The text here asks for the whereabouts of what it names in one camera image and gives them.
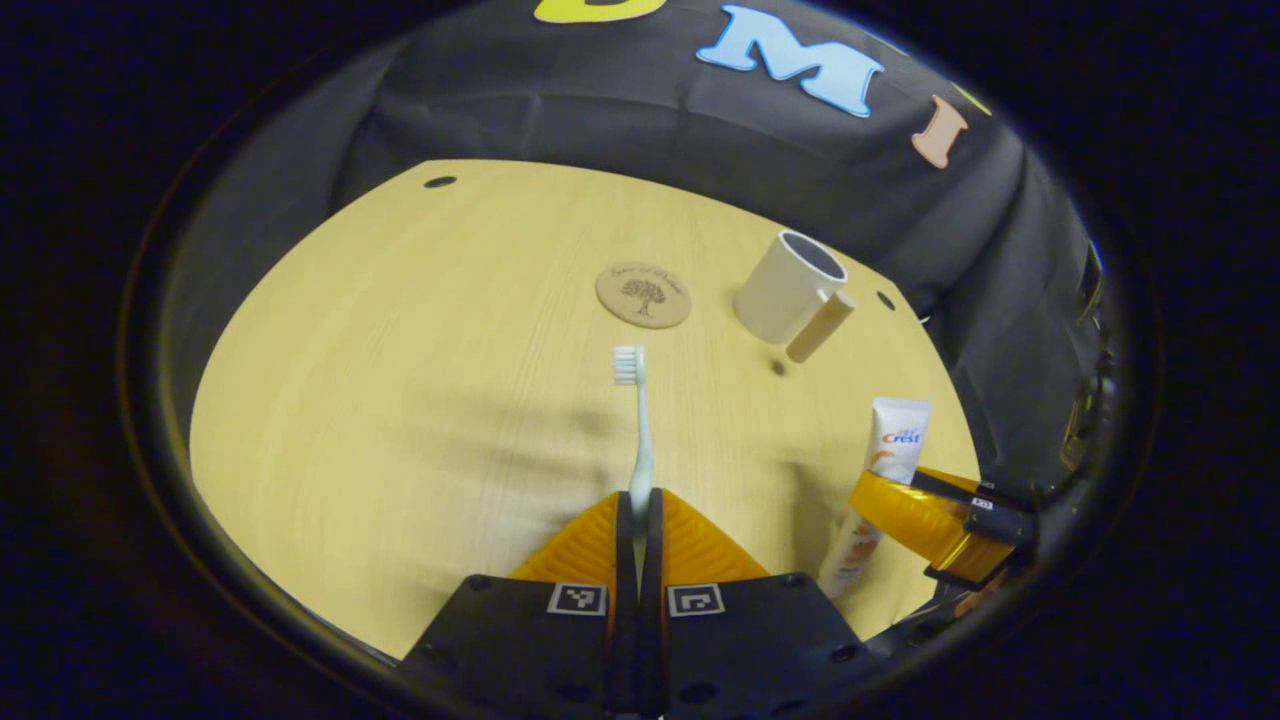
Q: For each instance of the black backdrop cloth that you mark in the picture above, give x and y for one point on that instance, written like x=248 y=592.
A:
x=600 y=110

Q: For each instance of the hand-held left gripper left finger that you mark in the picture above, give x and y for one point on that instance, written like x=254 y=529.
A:
x=624 y=620

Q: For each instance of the white toothpaste tube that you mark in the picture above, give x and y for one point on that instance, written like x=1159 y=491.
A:
x=897 y=440

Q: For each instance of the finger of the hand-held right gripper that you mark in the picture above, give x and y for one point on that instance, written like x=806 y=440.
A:
x=900 y=515
x=1005 y=522

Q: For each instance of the round wooden coaster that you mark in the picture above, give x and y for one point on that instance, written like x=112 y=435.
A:
x=643 y=295

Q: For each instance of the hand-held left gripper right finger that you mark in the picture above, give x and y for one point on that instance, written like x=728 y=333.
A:
x=652 y=620

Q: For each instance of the white toothbrush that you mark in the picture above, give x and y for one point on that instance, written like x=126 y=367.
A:
x=645 y=440

